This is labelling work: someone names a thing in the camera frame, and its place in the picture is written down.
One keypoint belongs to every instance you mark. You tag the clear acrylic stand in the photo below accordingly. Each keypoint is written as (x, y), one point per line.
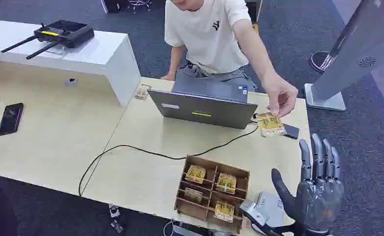
(57, 50)

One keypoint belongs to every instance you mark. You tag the small grey round object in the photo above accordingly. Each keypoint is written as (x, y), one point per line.
(71, 82)

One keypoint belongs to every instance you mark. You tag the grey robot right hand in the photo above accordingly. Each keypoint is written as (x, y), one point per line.
(319, 202)

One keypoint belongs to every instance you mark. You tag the clear card holder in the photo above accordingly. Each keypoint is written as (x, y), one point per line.
(142, 92)

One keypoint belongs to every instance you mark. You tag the small white floor device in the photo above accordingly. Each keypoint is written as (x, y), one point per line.
(114, 211)

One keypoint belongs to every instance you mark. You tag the chrome chair base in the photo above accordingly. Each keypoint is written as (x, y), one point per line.
(140, 3)

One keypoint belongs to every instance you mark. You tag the person's right hand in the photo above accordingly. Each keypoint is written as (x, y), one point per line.
(169, 77)

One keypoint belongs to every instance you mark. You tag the white desk riser shelf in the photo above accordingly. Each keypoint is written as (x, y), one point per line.
(97, 55)

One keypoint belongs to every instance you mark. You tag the gold printed card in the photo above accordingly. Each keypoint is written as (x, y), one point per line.
(270, 125)
(226, 183)
(193, 194)
(224, 211)
(195, 174)

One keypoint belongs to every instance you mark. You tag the person's left hand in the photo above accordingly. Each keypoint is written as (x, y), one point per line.
(281, 94)

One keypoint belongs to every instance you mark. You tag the wooden compartment box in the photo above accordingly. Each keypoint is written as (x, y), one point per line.
(208, 195)

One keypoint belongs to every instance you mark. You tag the black smartphone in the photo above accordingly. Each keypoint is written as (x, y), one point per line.
(10, 119)

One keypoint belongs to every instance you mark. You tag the small black card reader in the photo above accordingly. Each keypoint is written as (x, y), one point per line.
(291, 131)

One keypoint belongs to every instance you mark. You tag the black box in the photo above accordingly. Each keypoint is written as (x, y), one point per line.
(114, 5)

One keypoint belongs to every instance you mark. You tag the small dark floor device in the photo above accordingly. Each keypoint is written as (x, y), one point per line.
(117, 227)

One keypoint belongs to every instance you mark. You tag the person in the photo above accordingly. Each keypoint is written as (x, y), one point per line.
(208, 39)

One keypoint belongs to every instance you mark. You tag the round metal stanchion base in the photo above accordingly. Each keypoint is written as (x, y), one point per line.
(319, 61)

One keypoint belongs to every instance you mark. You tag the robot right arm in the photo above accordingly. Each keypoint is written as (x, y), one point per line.
(273, 232)

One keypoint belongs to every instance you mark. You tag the grey kiosk stand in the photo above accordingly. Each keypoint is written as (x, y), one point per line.
(351, 55)

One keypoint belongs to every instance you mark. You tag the black remote controller with antennas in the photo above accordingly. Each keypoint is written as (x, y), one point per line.
(65, 32)

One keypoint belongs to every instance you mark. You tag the grey laptop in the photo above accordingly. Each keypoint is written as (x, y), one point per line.
(205, 109)

